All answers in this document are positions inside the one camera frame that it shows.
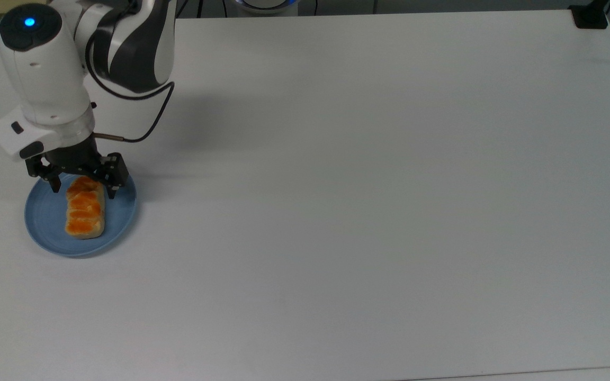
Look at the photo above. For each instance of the blue round plate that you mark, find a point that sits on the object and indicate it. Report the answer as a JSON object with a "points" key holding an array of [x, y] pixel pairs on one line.
{"points": [[48, 217]]}

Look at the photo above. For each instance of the black table clamp mount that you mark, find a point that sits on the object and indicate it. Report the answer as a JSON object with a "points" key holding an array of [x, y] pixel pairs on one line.
{"points": [[590, 15]]}

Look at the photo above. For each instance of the orange glazed bread loaf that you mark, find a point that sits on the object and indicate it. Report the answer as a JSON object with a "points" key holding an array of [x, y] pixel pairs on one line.
{"points": [[85, 207]]}

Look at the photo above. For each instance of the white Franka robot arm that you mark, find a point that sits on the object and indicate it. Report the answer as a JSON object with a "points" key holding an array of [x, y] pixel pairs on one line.
{"points": [[45, 69]]}

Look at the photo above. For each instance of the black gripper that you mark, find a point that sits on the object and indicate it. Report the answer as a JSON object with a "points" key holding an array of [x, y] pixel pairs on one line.
{"points": [[80, 159]]}

